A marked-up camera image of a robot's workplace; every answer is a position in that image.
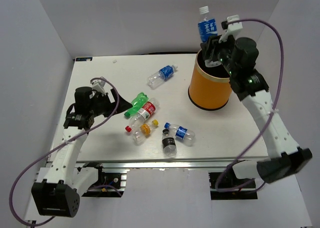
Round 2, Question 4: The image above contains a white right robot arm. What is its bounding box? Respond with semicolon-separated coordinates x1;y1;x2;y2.
200;36;313;187

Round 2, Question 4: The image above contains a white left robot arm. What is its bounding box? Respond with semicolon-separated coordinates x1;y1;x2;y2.
31;87;132;217

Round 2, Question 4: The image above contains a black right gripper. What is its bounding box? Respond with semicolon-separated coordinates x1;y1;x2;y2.
200;32;237;76

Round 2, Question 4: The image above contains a blue sticker on table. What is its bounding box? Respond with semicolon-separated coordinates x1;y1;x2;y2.
75;57;93;62

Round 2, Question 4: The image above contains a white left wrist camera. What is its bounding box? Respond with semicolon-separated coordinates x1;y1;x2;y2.
90;77;107;96

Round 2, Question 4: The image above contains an aluminium table frame rail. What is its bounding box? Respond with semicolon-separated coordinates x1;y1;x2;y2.
63;54;259;169

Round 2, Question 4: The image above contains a green plastic bottle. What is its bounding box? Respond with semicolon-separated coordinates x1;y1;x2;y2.
124;92;149;118

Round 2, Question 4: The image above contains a clear Pepsi bottle blue cap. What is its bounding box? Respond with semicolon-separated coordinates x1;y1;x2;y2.
164;122;196;146

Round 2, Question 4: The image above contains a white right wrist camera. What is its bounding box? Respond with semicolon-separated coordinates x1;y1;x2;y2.
219;15;243;43

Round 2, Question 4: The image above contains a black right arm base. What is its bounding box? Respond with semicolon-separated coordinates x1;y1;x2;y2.
208;166;258;200

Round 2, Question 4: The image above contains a clear bottle orange label yellow cap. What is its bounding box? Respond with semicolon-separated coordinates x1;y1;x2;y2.
132;119;159;145

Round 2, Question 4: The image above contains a clear bottle black label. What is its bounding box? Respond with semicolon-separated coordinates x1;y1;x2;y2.
161;129;177;156

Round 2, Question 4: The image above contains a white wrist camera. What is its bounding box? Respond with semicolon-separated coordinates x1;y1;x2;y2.
219;15;243;43
90;77;107;96

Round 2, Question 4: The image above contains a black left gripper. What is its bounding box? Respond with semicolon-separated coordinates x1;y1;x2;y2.
88;88;132;118

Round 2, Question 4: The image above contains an orange cylindrical bin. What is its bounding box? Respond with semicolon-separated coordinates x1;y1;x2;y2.
188;50;232;111

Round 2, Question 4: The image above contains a clear bottle blue label white cap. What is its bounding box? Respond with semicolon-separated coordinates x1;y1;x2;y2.
147;65;178;90

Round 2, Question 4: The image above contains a clear bottle red label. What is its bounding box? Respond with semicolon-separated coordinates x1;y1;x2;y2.
125;98;160;133

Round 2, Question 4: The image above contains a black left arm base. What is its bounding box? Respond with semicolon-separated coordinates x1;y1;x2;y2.
76;162;125;197

